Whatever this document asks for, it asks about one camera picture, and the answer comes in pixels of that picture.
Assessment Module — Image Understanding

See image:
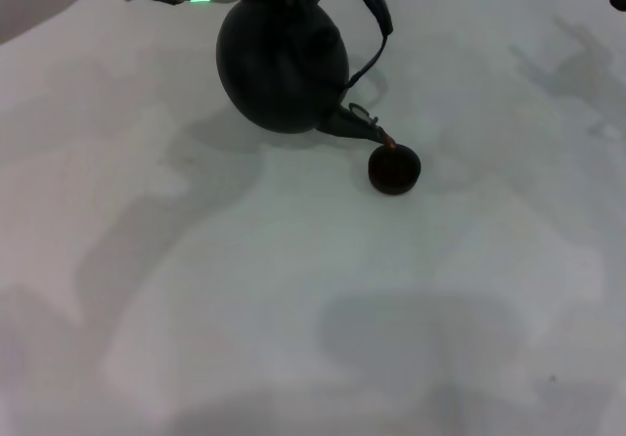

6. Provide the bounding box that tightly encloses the black round teapot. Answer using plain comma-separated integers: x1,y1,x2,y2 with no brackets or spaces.
215,0,399,151

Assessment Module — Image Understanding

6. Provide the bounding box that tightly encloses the small dark teacup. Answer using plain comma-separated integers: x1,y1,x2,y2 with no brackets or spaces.
367,143,423,196

